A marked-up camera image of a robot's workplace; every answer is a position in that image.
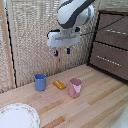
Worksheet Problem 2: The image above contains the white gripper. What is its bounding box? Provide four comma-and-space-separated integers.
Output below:
46, 28, 81, 58

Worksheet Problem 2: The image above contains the orange toast piece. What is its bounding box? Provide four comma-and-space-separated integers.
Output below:
52, 79, 67, 91

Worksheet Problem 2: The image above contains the woven bamboo screen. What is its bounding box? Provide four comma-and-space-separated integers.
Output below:
0, 0, 128, 94

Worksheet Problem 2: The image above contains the blue cup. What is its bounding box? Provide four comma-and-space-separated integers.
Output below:
34, 73, 47, 92

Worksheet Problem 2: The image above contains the pink cup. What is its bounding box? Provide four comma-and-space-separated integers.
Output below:
68, 77, 83, 99

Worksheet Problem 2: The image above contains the dark wooden drawer cabinet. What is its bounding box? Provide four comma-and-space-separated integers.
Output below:
87, 9, 128, 83

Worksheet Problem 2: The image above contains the white floral plate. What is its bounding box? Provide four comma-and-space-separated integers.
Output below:
0, 102, 41, 128

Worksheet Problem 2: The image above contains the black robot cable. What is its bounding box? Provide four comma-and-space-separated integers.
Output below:
79, 14, 127, 37

